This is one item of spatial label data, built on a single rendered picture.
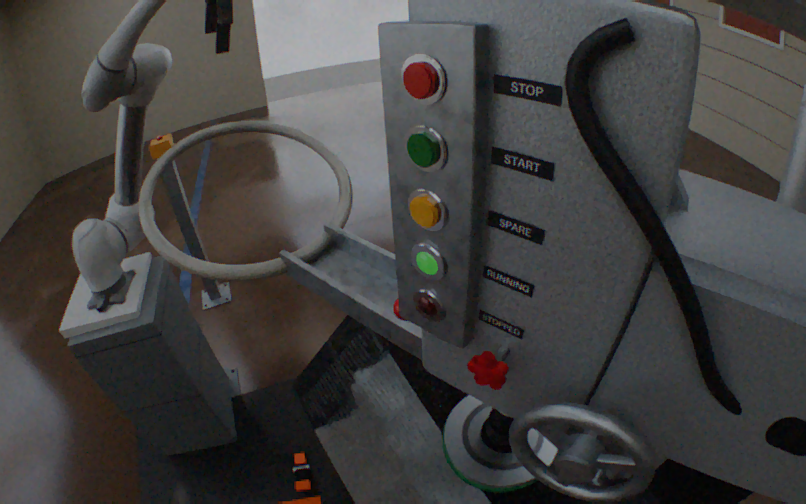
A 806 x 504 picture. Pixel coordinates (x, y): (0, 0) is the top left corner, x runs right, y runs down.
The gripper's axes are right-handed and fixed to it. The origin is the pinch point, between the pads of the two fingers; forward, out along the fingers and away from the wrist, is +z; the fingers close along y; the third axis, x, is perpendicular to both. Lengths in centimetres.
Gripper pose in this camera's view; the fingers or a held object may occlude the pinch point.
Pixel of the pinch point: (216, 37)
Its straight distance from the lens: 94.0
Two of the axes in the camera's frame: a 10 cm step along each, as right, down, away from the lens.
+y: 5.5, 7.3, -4.1
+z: -2.5, 6.1, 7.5
